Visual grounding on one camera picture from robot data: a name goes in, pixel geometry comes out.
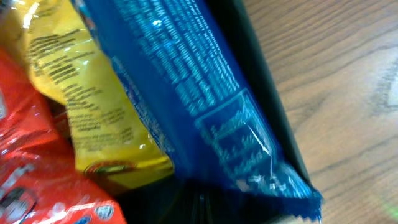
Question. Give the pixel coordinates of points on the black cardboard box with lid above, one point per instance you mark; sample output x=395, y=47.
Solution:
x=267, y=93

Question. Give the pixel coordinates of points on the blue snack bar wrapper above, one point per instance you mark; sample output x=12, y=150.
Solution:
x=202, y=109

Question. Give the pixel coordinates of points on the yellow snack packet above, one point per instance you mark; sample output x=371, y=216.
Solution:
x=112, y=146

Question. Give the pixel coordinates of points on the red snack packet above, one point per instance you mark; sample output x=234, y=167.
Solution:
x=39, y=183

